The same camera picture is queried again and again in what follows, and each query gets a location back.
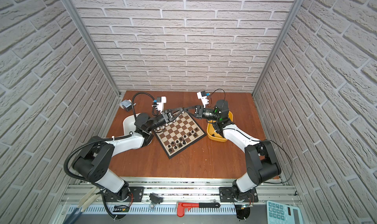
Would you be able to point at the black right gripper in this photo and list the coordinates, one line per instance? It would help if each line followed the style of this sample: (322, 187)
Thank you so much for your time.
(199, 109)

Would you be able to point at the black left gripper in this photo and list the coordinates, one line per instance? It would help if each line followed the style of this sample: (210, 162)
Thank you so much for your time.
(168, 116)

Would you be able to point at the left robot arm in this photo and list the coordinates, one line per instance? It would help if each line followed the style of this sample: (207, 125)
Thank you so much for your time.
(91, 161)

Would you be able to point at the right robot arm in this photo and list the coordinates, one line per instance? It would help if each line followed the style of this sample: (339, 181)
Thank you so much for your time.
(261, 161)

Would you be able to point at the folding chess board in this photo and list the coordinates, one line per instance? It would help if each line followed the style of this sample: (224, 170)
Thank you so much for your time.
(178, 135)

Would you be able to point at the white plastic bin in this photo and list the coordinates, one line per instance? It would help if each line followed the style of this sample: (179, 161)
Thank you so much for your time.
(131, 125)

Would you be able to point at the grey pencil sharpener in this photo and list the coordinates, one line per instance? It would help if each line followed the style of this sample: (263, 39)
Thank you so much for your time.
(127, 105)

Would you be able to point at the red black clamp tool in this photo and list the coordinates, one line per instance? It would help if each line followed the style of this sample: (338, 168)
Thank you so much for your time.
(182, 207)

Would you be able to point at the teal calculator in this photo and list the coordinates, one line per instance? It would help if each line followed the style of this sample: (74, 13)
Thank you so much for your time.
(278, 213)

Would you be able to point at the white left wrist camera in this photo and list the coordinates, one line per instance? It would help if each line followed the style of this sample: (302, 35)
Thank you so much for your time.
(159, 103)

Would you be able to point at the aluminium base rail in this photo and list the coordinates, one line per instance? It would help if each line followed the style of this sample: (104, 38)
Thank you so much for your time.
(193, 190)

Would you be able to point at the small black bracket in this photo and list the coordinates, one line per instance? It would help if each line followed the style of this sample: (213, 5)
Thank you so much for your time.
(154, 200)

